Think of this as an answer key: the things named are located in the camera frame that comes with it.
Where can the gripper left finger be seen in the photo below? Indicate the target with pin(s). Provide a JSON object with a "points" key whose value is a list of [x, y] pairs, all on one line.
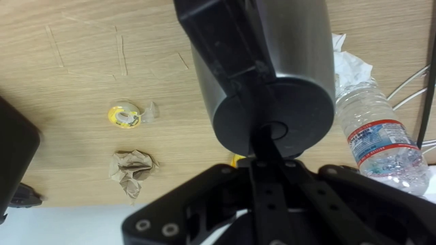
{"points": [[190, 197]]}

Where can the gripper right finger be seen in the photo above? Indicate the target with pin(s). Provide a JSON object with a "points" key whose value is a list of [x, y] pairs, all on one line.
{"points": [[357, 197]]}

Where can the black kettle lid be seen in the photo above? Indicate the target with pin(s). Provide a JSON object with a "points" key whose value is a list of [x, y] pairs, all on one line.
{"points": [[306, 109]]}

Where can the small yellow object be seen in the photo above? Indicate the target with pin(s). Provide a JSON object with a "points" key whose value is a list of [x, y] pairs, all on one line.
{"points": [[235, 159]]}

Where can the clear plastic water bottle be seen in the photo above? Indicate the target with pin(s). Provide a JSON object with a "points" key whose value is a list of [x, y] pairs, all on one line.
{"points": [[374, 136]]}

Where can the crumpled brown paper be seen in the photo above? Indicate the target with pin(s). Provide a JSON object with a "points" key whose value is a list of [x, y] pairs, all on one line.
{"points": [[131, 170]]}

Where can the yellow tape roll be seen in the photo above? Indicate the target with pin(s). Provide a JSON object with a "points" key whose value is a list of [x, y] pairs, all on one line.
{"points": [[124, 117]]}

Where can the crumpled white tissue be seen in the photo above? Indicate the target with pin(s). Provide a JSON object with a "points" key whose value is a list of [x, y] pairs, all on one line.
{"points": [[349, 64]]}

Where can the black office chair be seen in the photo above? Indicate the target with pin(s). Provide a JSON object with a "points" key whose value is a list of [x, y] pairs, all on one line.
{"points": [[15, 153]]}

